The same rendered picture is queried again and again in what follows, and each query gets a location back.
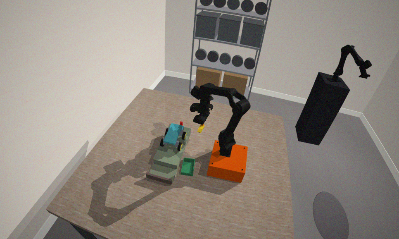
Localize yellow wedge chock with orange handle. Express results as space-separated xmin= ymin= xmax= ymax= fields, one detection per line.
xmin=197 ymin=124 xmax=204 ymax=133

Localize small teal wheeled trolley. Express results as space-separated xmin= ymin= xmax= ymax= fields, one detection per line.
xmin=160 ymin=123 xmax=186 ymax=151

